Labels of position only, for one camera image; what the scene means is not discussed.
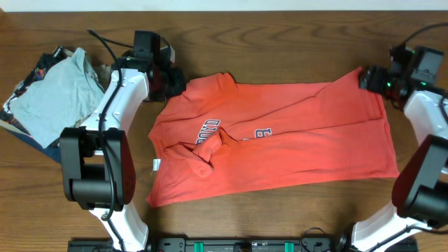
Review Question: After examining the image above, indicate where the red printed t-shirt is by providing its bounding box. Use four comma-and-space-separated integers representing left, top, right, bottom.
147, 70, 398, 207

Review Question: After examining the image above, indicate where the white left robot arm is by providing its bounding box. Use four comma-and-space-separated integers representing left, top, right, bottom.
59, 67, 186, 251

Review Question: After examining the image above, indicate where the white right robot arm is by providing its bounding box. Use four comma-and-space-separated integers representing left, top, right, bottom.
335, 66, 447, 252

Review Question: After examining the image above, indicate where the tan folded garment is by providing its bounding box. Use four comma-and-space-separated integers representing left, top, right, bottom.
55, 64, 113, 148

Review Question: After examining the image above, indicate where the light blue folded shirt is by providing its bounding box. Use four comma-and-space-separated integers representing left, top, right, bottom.
10, 48, 104, 148

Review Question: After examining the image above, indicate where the black printed folded garment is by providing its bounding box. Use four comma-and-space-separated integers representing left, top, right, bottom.
1, 45, 73, 123

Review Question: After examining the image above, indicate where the navy folded garment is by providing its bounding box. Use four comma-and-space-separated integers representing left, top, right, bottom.
7, 129, 62, 164

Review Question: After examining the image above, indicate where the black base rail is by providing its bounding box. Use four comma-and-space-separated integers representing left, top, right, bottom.
67, 237, 419, 252

